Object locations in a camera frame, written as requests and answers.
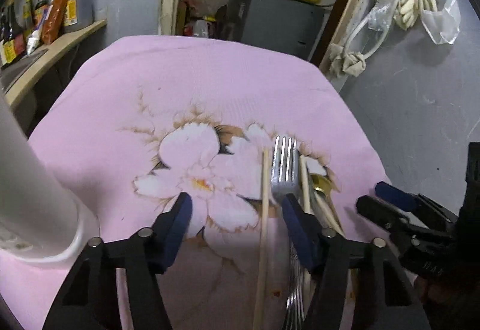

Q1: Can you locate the steel fork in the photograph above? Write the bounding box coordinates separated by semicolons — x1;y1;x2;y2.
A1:
270;135;314;330

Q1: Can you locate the gold spoon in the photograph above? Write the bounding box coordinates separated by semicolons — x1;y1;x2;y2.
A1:
312;174;336;203

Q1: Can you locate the red label sauce bottle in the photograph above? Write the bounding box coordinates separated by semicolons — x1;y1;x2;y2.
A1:
34;0;49;25

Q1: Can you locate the beige kitchen counter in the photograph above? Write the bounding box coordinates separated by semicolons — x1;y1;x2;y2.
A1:
5;19;107;106

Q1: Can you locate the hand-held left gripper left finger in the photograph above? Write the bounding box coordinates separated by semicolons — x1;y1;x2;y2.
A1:
43;192;194;330

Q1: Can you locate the wooden chopstick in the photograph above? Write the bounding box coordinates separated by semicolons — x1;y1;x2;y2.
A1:
298;155;314;214
252;148;271;330
314;191;346;237

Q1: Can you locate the clear plastic bag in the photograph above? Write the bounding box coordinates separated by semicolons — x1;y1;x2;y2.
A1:
367;0;394;31

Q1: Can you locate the blue white pouch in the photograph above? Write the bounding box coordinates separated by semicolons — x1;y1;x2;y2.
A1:
25;27;42;55

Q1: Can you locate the orange seasoning packet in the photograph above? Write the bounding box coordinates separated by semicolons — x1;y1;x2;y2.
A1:
40;0;71;45

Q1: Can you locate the white utensil holder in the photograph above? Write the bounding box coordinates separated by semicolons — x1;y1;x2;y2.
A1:
0;90;104;271

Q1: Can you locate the pink floral tablecloth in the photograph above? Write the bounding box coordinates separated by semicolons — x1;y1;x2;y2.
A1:
0;35;387;330

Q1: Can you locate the knotted beige cloth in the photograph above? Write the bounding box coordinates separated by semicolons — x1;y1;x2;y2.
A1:
328;43;367;77

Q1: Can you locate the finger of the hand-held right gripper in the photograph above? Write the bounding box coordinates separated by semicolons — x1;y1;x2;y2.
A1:
356;196;451;244
377;182;458;226

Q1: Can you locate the yellow cap sauce bottle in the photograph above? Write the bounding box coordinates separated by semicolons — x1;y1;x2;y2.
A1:
22;0;35;38

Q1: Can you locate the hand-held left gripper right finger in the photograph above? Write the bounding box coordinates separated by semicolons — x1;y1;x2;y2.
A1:
281;194;430;330

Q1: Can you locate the dark grey cabinet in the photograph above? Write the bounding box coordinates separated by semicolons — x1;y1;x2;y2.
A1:
225;0;332;61

